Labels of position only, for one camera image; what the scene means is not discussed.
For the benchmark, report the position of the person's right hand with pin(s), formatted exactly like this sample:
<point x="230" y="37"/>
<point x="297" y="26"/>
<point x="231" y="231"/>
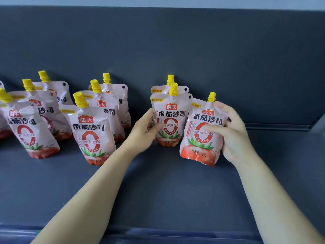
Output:
<point x="236" y="139"/>

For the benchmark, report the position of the person's left hand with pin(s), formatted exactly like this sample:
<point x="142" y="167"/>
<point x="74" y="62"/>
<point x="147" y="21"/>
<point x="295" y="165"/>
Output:
<point x="142" y="134"/>

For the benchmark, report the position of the dark blue shelf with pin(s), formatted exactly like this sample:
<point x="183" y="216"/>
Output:
<point x="228" y="60"/>

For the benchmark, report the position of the person's left forearm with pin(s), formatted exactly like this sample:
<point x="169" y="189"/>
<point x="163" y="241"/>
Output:
<point x="89" y="200"/>

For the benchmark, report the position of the person's right forearm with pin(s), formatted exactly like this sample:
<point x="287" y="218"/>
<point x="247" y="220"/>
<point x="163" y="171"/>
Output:
<point x="274" y="205"/>

